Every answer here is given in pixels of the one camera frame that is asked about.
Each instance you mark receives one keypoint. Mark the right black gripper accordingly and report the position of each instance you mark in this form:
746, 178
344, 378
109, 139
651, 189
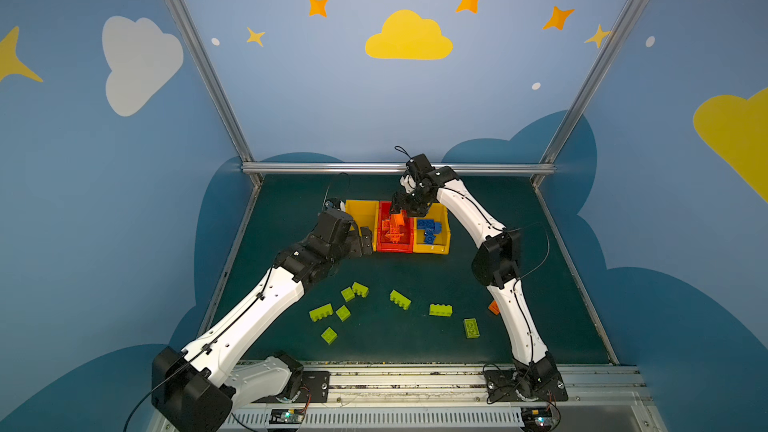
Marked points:
399, 203

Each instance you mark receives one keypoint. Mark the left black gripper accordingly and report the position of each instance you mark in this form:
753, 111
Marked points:
365, 240

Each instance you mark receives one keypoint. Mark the large blue lego brick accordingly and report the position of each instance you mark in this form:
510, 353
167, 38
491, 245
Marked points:
430, 226

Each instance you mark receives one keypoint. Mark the orange square lego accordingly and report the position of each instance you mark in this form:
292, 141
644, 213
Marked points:
493, 307

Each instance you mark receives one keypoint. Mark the orange lego plane piece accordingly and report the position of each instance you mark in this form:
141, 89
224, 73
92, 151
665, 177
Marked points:
395, 230

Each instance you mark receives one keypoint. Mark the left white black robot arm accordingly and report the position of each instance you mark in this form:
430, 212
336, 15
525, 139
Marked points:
198, 387

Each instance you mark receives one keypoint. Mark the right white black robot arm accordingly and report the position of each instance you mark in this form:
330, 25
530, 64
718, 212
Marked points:
496, 266

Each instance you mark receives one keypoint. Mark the red middle bin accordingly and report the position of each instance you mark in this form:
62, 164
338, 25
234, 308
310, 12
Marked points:
384, 211

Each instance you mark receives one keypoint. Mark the left yellow bin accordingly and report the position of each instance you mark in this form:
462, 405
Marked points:
366, 214

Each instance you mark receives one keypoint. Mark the yellow bin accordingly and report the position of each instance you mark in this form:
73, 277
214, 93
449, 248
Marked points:
441, 246
366, 214

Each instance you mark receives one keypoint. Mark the right yellow bin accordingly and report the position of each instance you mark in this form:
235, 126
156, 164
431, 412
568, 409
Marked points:
441, 246

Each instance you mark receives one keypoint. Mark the green lego beside orange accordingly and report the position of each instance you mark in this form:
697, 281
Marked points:
360, 289

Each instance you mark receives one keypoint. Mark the green small lego upper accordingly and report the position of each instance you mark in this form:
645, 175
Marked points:
348, 294

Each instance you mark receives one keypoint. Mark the green small lego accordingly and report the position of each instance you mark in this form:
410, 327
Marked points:
348, 294
343, 313
329, 335

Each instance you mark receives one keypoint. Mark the green small lego middle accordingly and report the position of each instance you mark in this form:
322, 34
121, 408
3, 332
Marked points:
343, 313

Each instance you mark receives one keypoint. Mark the green long lego centre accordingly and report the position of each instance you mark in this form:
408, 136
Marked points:
400, 300

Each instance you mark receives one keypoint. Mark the green lego far left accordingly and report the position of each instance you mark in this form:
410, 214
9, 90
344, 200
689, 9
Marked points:
321, 312

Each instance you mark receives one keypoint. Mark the green small lego bottom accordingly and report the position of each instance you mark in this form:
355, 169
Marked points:
329, 335

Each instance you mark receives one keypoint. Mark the green lego flat centre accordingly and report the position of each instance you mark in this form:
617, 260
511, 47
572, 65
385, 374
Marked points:
440, 310

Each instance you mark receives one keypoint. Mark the green lego upside down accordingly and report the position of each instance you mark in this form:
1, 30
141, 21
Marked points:
471, 328

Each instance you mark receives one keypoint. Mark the left controller board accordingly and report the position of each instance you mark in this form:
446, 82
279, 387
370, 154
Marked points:
287, 417

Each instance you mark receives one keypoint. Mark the controller board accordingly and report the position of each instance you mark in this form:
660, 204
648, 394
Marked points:
537, 419
287, 417

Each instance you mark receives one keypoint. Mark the right controller board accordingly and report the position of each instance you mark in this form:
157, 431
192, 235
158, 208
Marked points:
537, 419

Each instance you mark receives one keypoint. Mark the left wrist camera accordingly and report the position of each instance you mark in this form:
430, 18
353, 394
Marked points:
333, 226

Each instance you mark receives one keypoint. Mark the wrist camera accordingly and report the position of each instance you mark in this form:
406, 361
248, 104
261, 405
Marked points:
416, 175
333, 226

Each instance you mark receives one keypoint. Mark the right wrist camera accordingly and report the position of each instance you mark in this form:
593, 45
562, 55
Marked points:
416, 175

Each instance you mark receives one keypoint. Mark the horizontal aluminium frame bar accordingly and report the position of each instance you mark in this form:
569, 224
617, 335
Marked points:
393, 168

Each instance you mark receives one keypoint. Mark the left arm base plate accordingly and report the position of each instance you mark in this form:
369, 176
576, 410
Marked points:
309, 384

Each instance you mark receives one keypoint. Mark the front aluminium rail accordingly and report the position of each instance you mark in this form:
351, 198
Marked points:
453, 397

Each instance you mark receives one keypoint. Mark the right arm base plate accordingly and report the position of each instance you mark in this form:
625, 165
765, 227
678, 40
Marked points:
501, 385

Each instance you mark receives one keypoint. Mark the left aluminium frame post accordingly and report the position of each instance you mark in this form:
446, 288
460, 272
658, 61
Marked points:
196, 48

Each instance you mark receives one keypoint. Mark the aluminium frame post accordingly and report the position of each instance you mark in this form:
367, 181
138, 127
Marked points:
196, 48
622, 27

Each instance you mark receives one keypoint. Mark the right aluminium frame post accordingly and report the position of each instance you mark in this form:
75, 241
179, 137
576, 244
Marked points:
622, 27

